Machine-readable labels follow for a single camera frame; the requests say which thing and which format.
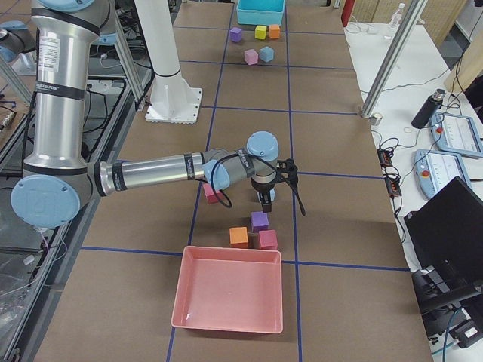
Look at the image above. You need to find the orange foam block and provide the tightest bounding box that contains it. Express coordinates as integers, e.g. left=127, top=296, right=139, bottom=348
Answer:
left=269, top=24, right=281, bottom=40
left=229, top=226, right=249, bottom=249

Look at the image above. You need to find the blue plastic tray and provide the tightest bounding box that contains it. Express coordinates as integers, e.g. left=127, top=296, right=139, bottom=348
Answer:
left=236, top=0, right=285, bottom=26

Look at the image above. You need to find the upper teach pendant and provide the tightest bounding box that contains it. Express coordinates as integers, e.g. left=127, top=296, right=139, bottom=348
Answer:
left=429, top=112, right=482, bottom=158

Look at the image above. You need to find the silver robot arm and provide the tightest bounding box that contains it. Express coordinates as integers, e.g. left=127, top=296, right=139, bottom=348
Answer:
left=11, top=1, right=278, bottom=229

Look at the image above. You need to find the orange foam block left side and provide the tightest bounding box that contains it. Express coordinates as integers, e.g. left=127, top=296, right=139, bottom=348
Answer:
left=269, top=24, right=281, bottom=40

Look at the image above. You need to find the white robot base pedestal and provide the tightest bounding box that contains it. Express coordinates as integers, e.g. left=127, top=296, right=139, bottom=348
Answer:
left=135, top=0, right=202, bottom=124

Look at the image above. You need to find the teach pendant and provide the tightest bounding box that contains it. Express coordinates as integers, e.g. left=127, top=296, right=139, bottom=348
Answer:
left=429, top=112, right=482, bottom=158
left=414, top=149, right=472, bottom=199

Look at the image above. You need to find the black laptop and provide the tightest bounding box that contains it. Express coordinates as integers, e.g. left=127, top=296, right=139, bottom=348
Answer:
left=405, top=176, right=482, bottom=282

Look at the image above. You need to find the purple foam block right side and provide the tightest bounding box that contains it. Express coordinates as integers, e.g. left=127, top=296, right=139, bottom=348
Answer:
left=251, top=211, right=269, bottom=233

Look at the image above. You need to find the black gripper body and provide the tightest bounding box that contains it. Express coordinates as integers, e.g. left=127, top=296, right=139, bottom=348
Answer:
left=251, top=176, right=277, bottom=203

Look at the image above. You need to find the purple foam block left side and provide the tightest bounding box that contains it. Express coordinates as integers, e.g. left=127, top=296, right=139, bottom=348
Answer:
left=229, top=26, right=243, bottom=43

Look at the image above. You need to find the pink foam block near green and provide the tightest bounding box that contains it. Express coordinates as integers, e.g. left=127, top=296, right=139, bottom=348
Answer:
left=202, top=183, right=223, bottom=204

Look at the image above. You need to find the pink plastic tray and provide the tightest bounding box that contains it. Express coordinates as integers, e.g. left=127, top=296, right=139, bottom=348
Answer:
left=171, top=246, right=283, bottom=334

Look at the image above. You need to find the purple foam block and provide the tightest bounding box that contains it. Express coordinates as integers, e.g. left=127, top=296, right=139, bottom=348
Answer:
left=251, top=211, right=269, bottom=233
left=229, top=26, right=243, bottom=43

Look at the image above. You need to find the aluminium frame post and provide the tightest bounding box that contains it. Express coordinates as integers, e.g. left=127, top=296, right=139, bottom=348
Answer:
left=359, top=0, right=428, bottom=118

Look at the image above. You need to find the orange foam block right side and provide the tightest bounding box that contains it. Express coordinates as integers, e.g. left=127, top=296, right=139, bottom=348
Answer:
left=229, top=226, right=249, bottom=249

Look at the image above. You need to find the dark pink foam block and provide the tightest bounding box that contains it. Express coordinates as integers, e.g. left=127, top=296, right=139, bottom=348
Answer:
left=258, top=229, right=278, bottom=250

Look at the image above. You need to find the lilac pink foam block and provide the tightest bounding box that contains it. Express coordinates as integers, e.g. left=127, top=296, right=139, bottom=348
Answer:
left=244, top=49, right=259, bottom=66

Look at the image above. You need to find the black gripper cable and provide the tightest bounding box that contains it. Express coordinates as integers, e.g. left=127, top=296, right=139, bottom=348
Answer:
left=210, top=156, right=307, bottom=217

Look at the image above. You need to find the black water bottle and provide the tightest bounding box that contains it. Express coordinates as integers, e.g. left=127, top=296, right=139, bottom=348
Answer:
left=411, top=88, right=446, bottom=129

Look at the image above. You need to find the yellow foam block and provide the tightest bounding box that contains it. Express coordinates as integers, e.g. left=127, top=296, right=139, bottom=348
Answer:
left=254, top=25, right=267, bottom=40

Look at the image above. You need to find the lower teach pendant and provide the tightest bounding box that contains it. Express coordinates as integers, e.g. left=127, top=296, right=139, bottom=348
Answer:
left=414, top=149, right=472, bottom=199

